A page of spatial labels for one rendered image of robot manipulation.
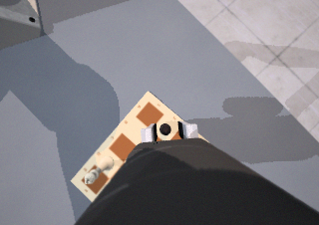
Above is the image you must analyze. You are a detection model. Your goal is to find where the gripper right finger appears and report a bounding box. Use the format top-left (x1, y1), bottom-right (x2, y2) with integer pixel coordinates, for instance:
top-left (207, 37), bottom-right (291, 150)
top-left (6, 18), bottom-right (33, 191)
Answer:
top-left (177, 121), bottom-right (198, 139)

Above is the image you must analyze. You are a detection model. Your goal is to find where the white king chess piece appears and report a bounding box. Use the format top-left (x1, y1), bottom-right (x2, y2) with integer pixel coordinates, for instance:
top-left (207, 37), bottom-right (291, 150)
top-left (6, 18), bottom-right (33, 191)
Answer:
top-left (85, 156), bottom-right (115, 184)

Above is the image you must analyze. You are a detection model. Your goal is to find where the black chess piece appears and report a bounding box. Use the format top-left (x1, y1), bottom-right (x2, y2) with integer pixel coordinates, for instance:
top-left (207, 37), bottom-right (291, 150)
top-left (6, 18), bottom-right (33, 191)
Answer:
top-left (159, 123), bottom-right (171, 135)

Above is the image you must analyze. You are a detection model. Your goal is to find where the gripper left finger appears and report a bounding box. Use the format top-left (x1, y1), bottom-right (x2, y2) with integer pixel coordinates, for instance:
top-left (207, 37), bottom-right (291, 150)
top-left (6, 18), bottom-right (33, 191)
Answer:
top-left (141, 123), bottom-right (158, 142)

